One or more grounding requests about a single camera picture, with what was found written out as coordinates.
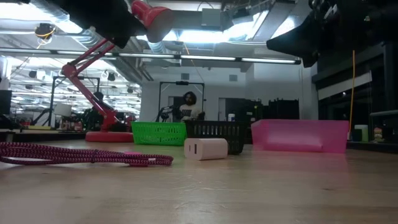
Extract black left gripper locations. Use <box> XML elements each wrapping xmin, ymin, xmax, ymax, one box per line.
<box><xmin>55</xmin><ymin>0</ymin><xmax>147</xmax><ymax>48</ymax></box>

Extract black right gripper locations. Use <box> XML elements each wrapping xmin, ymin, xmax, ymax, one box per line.
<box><xmin>266</xmin><ymin>0</ymin><xmax>383</xmax><ymax>68</ymax></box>

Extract black plastic basket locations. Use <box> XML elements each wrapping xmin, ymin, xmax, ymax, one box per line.
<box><xmin>185</xmin><ymin>120</ymin><xmax>246</xmax><ymax>156</ymax></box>

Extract magenta braided cable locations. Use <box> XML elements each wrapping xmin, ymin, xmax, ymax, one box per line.
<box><xmin>0</xmin><ymin>142</ymin><xmax>174</xmax><ymax>167</ymax></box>

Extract pale pink wall charger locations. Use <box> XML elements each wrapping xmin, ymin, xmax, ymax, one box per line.
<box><xmin>183</xmin><ymin>138</ymin><xmax>229</xmax><ymax>161</ymax></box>

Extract pink translucent bin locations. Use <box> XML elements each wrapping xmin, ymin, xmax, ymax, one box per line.
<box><xmin>251</xmin><ymin>119</ymin><xmax>349</xmax><ymax>154</ymax></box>

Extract red desk lamp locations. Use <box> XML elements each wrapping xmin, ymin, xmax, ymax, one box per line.
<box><xmin>61</xmin><ymin>0</ymin><xmax>175</xmax><ymax>143</ymax></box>

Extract black background cabinets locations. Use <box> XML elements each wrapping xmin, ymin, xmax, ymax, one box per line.
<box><xmin>236</xmin><ymin>98</ymin><xmax>300</xmax><ymax>121</ymax></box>

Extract long ceiling light bar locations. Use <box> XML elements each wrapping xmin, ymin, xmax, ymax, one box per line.
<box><xmin>108</xmin><ymin>52</ymin><xmax>302</xmax><ymax>65</ymax></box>

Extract grey ceiling box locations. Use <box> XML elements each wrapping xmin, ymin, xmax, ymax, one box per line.
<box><xmin>201</xmin><ymin>7</ymin><xmax>223</xmax><ymax>27</ymax></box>

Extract white background box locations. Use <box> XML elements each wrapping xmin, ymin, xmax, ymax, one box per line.
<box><xmin>54</xmin><ymin>103</ymin><xmax>73</xmax><ymax>118</ymax></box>

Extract pale green container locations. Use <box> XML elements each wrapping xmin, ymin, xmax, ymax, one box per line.
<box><xmin>354</xmin><ymin>124</ymin><xmax>369</xmax><ymax>143</ymax></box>

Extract grey horizontal bar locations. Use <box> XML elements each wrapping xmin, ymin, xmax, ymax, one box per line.
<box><xmin>369</xmin><ymin>109</ymin><xmax>398</xmax><ymax>118</ymax></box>

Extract green plastic basket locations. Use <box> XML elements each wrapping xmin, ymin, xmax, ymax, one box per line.
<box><xmin>131</xmin><ymin>121</ymin><xmax>187</xmax><ymax>146</ymax></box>

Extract small figurine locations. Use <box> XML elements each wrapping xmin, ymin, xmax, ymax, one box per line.
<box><xmin>373</xmin><ymin>126</ymin><xmax>385</xmax><ymax>143</ymax></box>

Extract black background monitor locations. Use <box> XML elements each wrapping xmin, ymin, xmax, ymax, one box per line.
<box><xmin>0</xmin><ymin>90</ymin><xmax>12</xmax><ymax>115</ymax></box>

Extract yellow cable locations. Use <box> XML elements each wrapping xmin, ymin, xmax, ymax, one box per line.
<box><xmin>347</xmin><ymin>49</ymin><xmax>357</xmax><ymax>141</ymax></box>

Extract black ceiling cable reel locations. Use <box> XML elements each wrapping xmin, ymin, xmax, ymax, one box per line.
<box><xmin>34</xmin><ymin>23</ymin><xmax>57</xmax><ymax>40</ymax></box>

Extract black aluminium table frame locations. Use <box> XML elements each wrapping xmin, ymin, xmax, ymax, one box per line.
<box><xmin>0</xmin><ymin>129</ymin><xmax>398</xmax><ymax>154</ymax></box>

